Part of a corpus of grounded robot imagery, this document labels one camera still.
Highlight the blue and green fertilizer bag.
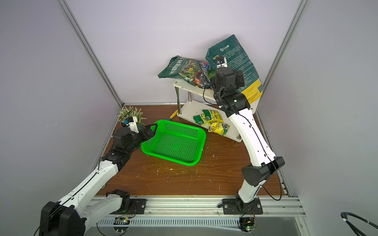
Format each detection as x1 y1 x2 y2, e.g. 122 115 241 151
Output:
197 61 215 89

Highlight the large dark green soil bag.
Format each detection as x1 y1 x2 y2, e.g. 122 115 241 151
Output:
205 34 263 105

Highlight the yellow green small fertilizer bag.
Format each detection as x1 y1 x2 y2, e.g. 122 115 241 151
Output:
193 110 223 126

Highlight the green flower print soil bag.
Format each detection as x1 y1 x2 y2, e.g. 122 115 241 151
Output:
158 56 203 87

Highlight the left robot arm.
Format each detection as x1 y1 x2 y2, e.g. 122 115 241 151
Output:
34 122 158 236

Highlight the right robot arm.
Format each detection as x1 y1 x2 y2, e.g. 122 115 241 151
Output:
211 67 285 206

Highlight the white two-tier shelf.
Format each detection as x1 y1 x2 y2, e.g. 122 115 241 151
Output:
172 79 260 143

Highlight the potted plant in grey pot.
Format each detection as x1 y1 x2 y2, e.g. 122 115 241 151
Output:
118 106 146 124

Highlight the green plastic basket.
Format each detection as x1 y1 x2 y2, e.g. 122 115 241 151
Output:
141 120 207 166

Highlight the left controller board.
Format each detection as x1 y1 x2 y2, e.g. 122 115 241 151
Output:
113 217 131 236

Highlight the controller board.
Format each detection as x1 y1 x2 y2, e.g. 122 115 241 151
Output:
113 217 131 236
238 217 257 234

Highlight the right controller board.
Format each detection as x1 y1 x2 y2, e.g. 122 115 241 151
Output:
238 217 257 234

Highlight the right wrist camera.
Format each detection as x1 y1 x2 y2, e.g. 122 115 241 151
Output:
216 56 228 68

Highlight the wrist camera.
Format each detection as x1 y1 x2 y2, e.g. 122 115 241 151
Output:
121 117 139 133
216 56 228 68

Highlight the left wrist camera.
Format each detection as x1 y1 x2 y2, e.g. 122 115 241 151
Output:
121 117 139 133

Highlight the yellow tool handle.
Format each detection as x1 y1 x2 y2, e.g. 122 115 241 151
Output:
169 110 178 120

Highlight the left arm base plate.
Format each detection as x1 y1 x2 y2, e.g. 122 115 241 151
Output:
111 198 147 215

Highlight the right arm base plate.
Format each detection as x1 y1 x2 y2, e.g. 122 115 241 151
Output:
218 198 263 215

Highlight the aluminium mounting rail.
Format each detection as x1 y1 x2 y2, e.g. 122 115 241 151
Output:
96 196 306 228

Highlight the black cable loop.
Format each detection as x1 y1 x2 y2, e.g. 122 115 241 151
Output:
340 211 378 236

